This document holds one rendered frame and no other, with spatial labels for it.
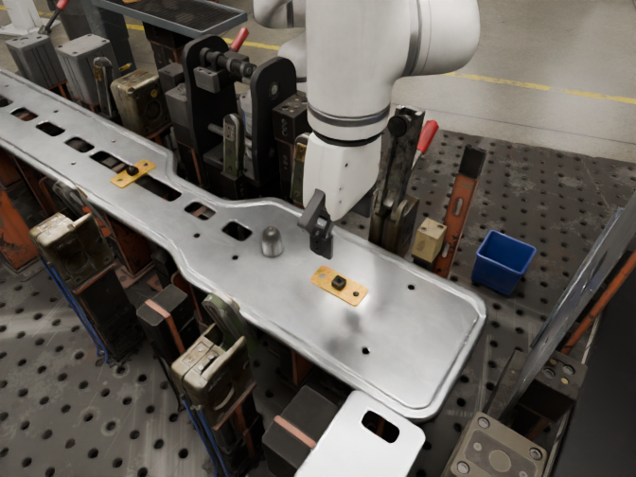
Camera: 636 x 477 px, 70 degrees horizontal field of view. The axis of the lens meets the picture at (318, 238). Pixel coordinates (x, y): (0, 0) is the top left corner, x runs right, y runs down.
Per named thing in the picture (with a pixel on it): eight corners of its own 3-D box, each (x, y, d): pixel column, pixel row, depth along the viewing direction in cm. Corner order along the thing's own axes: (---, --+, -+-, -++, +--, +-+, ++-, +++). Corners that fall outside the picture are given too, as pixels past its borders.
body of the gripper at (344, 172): (344, 85, 52) (341, 166, 60) (289, 125, 46) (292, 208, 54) (403, 105, 49) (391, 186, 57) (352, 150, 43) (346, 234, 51)
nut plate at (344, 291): (308, 280, 68) (308, 275, 67) (323, 265, 70) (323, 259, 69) (356, 308, 65) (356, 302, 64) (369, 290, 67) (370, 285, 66)
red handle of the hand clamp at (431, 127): (374, 200, 71) (421, 114, 72) (377, 204, 73) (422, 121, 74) (397, 210, 69) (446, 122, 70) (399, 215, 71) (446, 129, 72)
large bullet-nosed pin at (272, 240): (259, 257, 73) (256, 229, 69) (272, 246, 75) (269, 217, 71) (274, 267, 72) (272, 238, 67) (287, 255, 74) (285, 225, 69)
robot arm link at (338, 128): (339, 68, 50) (338, 93, 52) (290, 101, 45) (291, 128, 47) (407, 89, 47) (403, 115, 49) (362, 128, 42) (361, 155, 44)
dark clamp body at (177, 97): (185, 229, 119) (147, 94, 91) (221, 202, 126) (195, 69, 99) (216, 246, 115) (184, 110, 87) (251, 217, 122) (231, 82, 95)
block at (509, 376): (434, 496, 75) (482, 421, 53) (463, 435, 82) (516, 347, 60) (451, 508, 74) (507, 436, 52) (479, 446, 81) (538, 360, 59)
